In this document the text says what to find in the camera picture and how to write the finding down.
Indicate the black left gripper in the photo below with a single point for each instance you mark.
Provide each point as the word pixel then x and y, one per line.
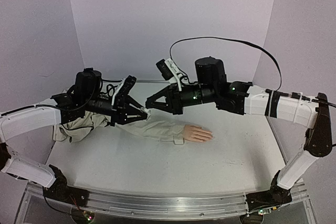
pixel 120 112

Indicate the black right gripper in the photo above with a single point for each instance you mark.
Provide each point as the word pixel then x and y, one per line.
pixel 174 99

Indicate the clear nail polish bottle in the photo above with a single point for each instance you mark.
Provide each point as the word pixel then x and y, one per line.
pixel 147 111

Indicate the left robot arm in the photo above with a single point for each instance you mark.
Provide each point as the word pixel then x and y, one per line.
pixel 26 131

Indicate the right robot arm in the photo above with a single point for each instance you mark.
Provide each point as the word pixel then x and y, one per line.
pixel 245 98

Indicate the beige zip jacket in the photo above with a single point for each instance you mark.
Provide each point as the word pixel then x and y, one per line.
pixel 152 127

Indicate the mannequin hand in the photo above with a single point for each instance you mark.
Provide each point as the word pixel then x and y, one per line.
pixel 197 134

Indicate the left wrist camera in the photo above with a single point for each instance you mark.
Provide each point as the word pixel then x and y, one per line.
pixel 123 88

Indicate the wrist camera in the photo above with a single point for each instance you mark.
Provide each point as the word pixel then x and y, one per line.
pixel 123 88
pixel 171 73

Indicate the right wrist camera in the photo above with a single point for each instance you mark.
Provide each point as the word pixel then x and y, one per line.
pixel 171 73

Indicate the aluminium front table rail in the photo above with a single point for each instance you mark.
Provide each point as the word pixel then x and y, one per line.
pixel 39 206

